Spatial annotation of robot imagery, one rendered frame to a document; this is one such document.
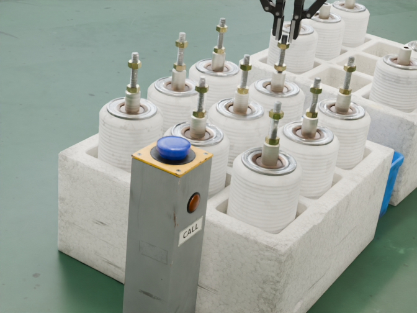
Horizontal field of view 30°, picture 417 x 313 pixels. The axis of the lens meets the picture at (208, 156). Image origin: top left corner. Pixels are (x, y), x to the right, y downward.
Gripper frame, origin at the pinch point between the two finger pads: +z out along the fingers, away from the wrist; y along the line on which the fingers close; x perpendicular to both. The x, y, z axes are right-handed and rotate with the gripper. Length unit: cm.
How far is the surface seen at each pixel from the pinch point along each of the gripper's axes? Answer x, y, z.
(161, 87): -9.5, -17.1, 10.0
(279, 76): -1.0, 0.2, 7.7
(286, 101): -3.7, 2.3, 10.6
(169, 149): -42.9, -5.5, 2.5
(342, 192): -17.0, 14.1, 17.4
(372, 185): -6.2, 18.4, 21.0
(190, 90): -8.6, -12.5, 10.0
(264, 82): 0.8, -2.3, 10.0
